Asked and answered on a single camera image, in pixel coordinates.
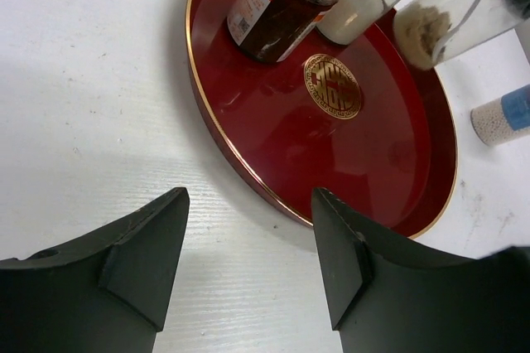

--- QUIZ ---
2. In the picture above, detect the dark sauce jar white lid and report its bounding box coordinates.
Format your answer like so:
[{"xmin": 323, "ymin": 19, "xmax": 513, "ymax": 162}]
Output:
[{"xmin": 225, "ymin": 0, "xmax": 364, "ymax": 65}]

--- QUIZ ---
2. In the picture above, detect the red round tray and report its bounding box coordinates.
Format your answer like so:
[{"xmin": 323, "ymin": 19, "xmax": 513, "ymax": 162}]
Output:
[{"xmin": 185, "ymin": 0, "xmax": 457, "ymax": 237}]

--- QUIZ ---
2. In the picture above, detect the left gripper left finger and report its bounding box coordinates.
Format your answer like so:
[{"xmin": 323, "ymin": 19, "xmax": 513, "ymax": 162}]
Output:
[{"xmin": 1, "ymin": 187, "xmax": 190, "ymax": 352}]

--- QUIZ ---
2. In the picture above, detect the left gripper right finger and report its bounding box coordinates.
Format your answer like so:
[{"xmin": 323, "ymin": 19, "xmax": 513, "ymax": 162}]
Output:
[{"xmin": 311, "ymin": 188, "xmax": 529, "ymax": 352}]

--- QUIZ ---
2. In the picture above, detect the black cap salt bottle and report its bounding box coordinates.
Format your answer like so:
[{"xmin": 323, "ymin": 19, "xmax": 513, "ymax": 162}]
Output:
[{"xmin": 393, "ymin": 0, "xmax": 529, "ymax": 70}]

